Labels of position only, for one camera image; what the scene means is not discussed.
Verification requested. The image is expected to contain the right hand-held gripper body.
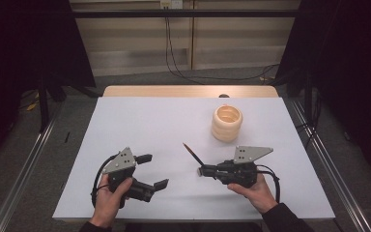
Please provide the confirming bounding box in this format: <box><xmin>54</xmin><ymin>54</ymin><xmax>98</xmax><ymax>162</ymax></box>
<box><xmin>217</xmin><ymin>145</ymin><xmax>274</xmax><ymax>189</ymax></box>

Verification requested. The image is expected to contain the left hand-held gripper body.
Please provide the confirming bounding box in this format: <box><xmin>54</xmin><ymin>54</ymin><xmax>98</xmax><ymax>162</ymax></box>
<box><xmin>101</xmin><ymin>146</ymin><xmax>157</xmax><ymax>210</ymax></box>

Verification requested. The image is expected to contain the beige ribbed holder cup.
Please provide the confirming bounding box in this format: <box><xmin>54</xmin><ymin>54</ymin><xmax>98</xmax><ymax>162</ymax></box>
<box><xmin>211</xmin><ymin>103</ymin><xmax>243</xmax><ymax>143</ymax></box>

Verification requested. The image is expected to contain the person's right hand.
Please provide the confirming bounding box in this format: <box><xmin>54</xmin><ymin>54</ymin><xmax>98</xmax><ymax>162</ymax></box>
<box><xmin>227</xmin><ymin>173</ymin><xmax>279</xmax><ymax>216</ymax></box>

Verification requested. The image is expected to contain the person's left hand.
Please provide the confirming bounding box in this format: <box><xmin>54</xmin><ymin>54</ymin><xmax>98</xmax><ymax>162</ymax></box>
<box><xmin>90</xmin><ymin>173</ymin><xmax>134</xmax><ymax>229</ymax></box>

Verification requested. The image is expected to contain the white table sheet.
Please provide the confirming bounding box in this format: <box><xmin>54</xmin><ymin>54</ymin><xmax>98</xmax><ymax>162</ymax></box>
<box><xmin>51</xmin><ymin>96</ymin><xmax>336</xmax><ymax>223</ymax></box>

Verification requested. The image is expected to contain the black metal stand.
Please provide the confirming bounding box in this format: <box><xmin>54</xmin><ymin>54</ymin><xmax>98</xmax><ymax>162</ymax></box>
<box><xmin>38</xmin><ymin>72</ymin><xmax>101</xmax><ymax>132</ymax></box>
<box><xmin>303</xmin><ymin>69</ymin><xmax>314</xmax><ymax>128</ymax></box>

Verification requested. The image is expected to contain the dark curtain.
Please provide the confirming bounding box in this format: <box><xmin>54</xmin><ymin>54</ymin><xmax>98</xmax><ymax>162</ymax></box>
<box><xmin>0</xmin><ymin>0</ymin><xmax>97</xmax><ymax>173</ymax></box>
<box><xmin>273</xmin><ymin>0</ymin><xmax>371</xmax><ymax>187</ymax></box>

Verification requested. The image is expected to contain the black horizontal bar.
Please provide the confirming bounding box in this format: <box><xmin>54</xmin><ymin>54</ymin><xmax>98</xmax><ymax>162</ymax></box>
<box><xmin>71</xmin><ymin>9</ymin><xmax>299</xmax><ymax>18</ymax></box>

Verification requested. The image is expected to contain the left hand-held gripper cable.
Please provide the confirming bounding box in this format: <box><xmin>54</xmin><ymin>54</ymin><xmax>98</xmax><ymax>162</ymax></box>
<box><xmin>90</xmin><ymin>153</ymin><xmax>121</xmax><ymax>209</ymax></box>

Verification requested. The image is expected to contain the hand-held gripper cable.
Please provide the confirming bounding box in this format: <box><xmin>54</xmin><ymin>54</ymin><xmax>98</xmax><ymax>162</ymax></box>
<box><xmin>255</xmin><ymin>163</ymin><xmax>281</xmax><ymax>204</ymax></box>
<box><xmin>90</xmin><ymin>153</ymin><xmax>121</xmax><ymax>209</ymax></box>

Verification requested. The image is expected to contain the right hand-held gripper cable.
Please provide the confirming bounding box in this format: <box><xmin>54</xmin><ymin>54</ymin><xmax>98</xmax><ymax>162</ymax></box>
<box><xmin>255</xmin><ymin>163</ymin><xmax>281</xmax><ymax>204</ymax></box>

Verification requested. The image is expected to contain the aluminium floor rail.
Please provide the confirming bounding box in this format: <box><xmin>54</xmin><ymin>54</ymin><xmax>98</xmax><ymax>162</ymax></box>
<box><xmin>289</xmin><ymin>99</ymin><xmax>371</xmax><ymax>232</ymax></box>
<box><xmin>0</xmin><ymin>104</ymin><xmax>64</xmax><ymax>232</ymax></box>

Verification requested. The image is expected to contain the black floor cable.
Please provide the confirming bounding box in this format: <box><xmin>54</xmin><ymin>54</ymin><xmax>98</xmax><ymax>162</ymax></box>
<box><xmin>297</xmin><ymin>95</ymin><xmax>322</xmax><ymax>150</ymax></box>

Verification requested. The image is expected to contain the black wall cable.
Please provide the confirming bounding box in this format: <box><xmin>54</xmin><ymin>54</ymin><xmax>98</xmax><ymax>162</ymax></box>
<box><xmin>164</xmin><ymin>16</ymin><xmax>207</xmax><ymax>85</ymax></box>
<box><xmin>167</xmin><ymin>16</ymin><xmax>281</xmax><ymax>82</ymax></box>

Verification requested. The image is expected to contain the white wall socket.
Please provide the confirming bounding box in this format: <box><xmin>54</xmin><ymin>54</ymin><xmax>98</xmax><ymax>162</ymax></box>
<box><xmin>159</xmin><ymin>0</ymin><xmax>184</xmax><ymax>10</ymax></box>

